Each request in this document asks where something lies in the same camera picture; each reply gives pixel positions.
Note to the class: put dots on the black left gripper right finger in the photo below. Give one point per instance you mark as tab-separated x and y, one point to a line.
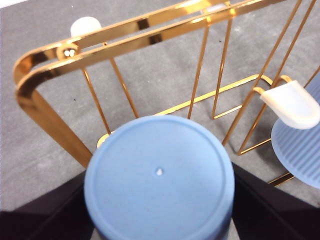
275	215

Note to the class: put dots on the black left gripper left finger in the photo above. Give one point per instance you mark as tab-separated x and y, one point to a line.
42	220

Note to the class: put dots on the blue ribbed plastic cup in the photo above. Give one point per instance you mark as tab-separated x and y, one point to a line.
160	187
300	160

